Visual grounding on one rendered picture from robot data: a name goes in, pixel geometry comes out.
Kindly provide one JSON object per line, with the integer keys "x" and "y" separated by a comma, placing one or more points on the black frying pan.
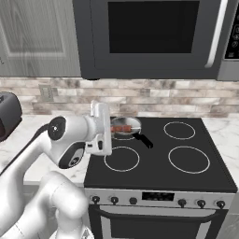
{"x": 145, "y": 140}

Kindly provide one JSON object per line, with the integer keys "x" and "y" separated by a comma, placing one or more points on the kebab skewer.
{"x": 123, "y": 129}

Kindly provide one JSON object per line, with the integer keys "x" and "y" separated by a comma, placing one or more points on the grey wall socket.
{"x": 46, "y": 92}

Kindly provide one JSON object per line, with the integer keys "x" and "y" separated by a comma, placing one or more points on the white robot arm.
{"x": 70, "y": 127}

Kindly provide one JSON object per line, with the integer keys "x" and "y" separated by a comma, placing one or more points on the black toaster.
{"x": 8, "y": 115}

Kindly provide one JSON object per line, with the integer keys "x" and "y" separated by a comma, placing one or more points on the dark microwave door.
{"x": 152, "y": 28}

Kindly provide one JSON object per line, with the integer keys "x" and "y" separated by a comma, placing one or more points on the black stove with hob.
{"x": 155, "y": 155}

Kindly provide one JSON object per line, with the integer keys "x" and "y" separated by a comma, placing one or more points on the grey wooden cupboard door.
{"x": 34, "y": 31}

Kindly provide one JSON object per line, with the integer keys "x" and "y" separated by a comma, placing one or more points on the grey microwave oven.
{"x": 155, "y": 73}

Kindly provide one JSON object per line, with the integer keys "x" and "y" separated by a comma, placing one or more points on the black stove knob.
{"x": 95, "y": 199}
{"x": 114, "y": 200}
{"x": 201, "y": 203}
{"x": 133, "y": 200}
{"x": 221, "y": 204}
{"x": 182, "y": 203}

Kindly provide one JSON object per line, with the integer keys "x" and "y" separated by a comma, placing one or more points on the black oven door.
{"x": 155, "y": 230}

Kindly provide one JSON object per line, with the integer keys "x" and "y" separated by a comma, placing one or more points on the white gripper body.
{"x": 104, "y": 124}

